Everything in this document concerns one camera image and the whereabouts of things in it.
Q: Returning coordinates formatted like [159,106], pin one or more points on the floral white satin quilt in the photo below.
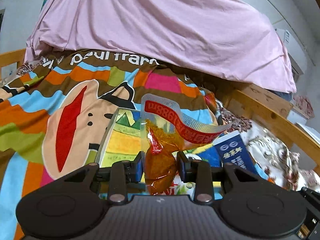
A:
[272,159]

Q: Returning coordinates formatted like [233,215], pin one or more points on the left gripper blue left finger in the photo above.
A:
[136,170]

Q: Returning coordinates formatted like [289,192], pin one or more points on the wooden bed rail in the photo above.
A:
[58,73]

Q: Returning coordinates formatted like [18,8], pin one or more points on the pink bed sheet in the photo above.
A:
[225,38]

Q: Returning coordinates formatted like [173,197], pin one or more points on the blue white calcium sachet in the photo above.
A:
[231,149]

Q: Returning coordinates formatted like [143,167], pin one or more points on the orange chicken leg packet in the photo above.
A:
[165,129]

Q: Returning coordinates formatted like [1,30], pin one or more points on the colourful monkey blanket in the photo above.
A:
[44,139]

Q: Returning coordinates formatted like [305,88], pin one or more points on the grey tray with dinosaur print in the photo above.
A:
[122,142]

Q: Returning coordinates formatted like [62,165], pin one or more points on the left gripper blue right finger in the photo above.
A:
[183,166]

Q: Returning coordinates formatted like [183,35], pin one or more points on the white air conditioner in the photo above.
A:
[296,54]

